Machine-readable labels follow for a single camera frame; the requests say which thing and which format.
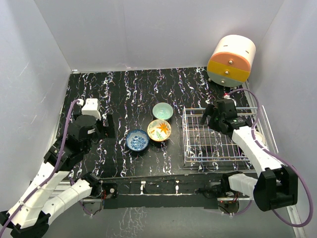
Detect white striped bowl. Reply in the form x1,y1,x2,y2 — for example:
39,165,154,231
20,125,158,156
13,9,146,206
255,131,267,147

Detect purple cable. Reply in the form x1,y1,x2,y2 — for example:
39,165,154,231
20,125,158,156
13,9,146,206
205,88,315,228
0,99,84,231

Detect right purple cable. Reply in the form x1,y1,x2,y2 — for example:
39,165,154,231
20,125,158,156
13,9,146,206
205,88,315,228

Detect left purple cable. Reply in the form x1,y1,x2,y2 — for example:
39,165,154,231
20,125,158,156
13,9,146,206
0,99,84,231

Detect blue patterned bowl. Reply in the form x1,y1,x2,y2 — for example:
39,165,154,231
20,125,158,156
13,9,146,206
126,129,150,152

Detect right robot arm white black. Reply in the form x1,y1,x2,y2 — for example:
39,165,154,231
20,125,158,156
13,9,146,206
201,99,298,211

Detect white wire dish rack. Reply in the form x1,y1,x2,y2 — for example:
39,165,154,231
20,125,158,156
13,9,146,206
182,106,278,163

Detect light green bowl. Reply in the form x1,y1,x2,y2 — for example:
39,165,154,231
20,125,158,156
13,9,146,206
152,102,173,120

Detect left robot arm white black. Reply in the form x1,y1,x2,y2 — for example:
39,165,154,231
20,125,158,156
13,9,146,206
0,114,115,238

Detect orange flower bowl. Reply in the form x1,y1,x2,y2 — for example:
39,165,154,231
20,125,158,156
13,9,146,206
147,119,171,142

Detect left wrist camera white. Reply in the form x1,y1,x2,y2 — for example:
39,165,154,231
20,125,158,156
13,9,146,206
81,98,101,120

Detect black front mounting bar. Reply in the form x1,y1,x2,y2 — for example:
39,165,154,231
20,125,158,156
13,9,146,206
103,179,240,214

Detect round drawer cabinet pastel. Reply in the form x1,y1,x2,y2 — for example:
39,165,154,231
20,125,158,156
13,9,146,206
207,35,256,88

